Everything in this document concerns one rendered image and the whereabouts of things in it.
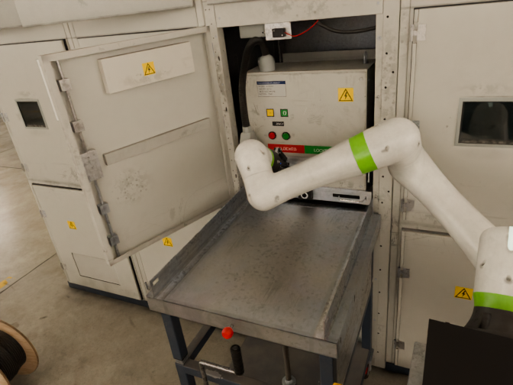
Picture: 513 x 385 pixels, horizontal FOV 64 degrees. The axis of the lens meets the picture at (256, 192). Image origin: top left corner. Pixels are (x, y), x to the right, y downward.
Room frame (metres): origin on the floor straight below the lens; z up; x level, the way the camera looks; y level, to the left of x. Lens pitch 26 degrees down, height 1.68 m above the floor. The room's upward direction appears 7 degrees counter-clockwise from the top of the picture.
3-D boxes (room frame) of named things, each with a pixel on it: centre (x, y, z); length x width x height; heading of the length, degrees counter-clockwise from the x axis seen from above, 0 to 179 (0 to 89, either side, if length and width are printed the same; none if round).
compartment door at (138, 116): (1.48, 0.35, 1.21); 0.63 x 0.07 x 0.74; 132
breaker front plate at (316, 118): (1.54, -0.21, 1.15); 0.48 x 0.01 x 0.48; 63
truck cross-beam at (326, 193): (1.55, -0.22, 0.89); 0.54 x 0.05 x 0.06; 63
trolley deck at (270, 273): (1.20, -0.04, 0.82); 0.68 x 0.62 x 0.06; 153
